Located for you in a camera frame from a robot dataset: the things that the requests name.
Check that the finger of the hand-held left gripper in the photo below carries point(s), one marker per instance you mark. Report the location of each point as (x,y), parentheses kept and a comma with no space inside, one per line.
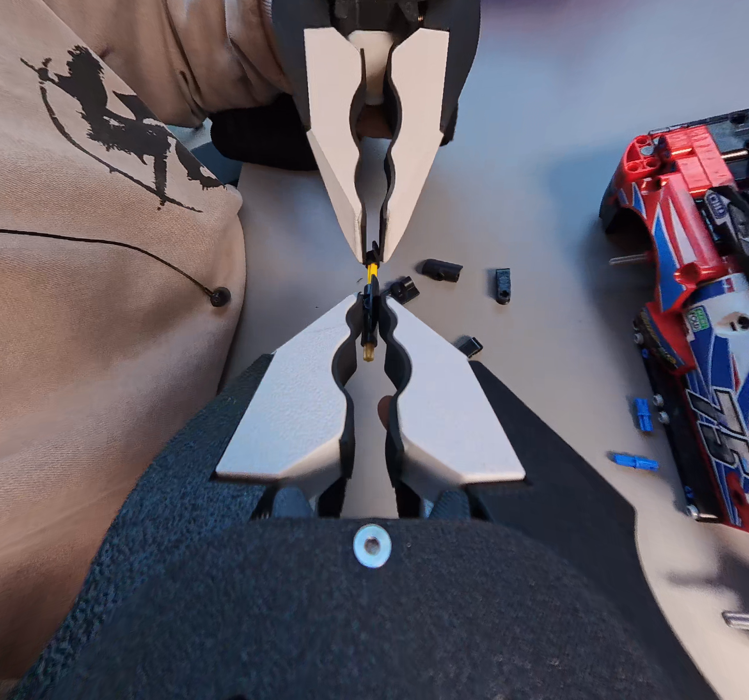
(330,127)
(418,127)

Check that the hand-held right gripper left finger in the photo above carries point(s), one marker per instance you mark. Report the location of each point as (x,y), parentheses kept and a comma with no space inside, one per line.
(281,413)

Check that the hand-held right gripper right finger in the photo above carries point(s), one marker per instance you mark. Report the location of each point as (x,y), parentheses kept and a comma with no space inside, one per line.
(450,419)

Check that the yellow lego axle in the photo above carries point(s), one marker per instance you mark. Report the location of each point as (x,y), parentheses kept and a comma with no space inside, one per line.
(371,272)

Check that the small black lego piece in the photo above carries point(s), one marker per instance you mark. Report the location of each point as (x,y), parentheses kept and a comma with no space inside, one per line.
(502,284)
(442,270)
(404,289)
(470,346)

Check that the blue lego pin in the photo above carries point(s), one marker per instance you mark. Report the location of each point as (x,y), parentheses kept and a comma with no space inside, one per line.
(642,415)
(635,461)

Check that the red white blue lego car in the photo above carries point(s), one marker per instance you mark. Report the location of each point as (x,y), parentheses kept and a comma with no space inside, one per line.
(679,208)

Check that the person's left hand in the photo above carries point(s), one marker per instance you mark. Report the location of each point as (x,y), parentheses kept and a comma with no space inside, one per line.
(374,128)

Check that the person's right hand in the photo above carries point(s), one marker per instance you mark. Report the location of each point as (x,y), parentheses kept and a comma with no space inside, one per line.
(385,413)

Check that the black chair armrest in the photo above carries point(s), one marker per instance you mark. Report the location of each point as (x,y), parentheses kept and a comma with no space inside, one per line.
(263,138)

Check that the person's beige hoodie torso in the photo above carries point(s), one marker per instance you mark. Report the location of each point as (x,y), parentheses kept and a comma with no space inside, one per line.
(88,360)

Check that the grey metal axle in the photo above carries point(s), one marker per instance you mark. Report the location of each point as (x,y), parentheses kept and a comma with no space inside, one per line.
(736,620)

